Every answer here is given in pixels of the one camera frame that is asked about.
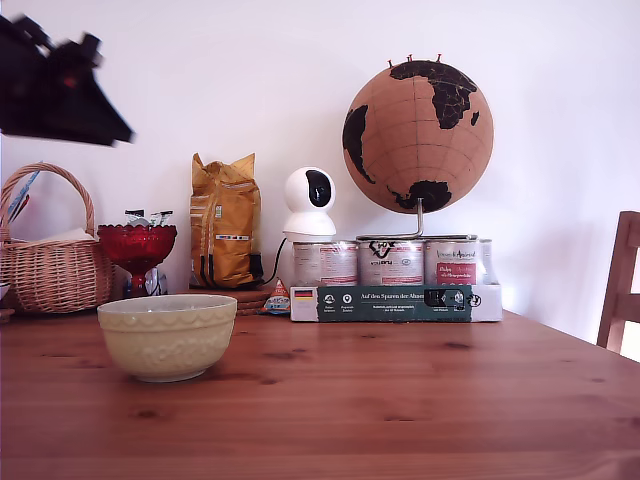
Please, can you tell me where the metal globe stand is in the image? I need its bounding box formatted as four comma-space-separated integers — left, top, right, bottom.
355, 197, 479, 243

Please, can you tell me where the red glass footed bowl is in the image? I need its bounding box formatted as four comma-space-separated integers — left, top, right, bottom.
96, 223, 178, 300

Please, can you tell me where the food can black logo label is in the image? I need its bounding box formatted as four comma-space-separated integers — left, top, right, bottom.
357, 239, 426, 288

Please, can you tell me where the red pen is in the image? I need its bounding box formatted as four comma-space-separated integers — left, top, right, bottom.
7, 194, 30, 224

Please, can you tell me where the blue white striped stick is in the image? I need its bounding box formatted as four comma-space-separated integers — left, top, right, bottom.
6, 170, 41, 212

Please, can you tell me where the wooden chair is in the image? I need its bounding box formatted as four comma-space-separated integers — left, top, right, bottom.
596, 210, 640, 352

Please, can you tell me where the food can white red label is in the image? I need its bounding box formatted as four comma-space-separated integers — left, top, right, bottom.
292, 241, 359, 288

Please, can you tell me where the round woven trivet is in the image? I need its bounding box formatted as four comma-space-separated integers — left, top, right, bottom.
187, 285, 274, 317

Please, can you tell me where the yellow coffee bag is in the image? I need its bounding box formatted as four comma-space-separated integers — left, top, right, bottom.
189, 152, 263, 290

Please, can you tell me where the food can plain label edge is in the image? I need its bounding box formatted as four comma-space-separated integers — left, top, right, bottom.
478, 238, 500, 287

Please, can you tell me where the white security camera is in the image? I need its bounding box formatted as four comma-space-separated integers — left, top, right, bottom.
281, 166, 338, 245

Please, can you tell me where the food can red panel label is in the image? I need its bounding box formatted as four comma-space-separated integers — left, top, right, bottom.
424, 238, 480, 288

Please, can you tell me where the pale green ceramic bowl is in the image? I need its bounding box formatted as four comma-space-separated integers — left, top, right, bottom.
97, 294, 239, 384

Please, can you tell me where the orange triangular snack packet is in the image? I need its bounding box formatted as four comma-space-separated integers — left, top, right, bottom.
257, 278, 293, 317

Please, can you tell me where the wicker basket with handle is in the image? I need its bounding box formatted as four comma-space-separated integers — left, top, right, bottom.
0, 162, 116, 315

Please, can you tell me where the green white cardboard tray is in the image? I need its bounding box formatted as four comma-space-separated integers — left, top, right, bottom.
289, 283, 504, 324

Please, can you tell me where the black power cable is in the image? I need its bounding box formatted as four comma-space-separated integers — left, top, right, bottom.
248, 237, 289, 287

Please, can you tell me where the cork globe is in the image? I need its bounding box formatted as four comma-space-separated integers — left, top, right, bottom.
342, 59, 495, 216

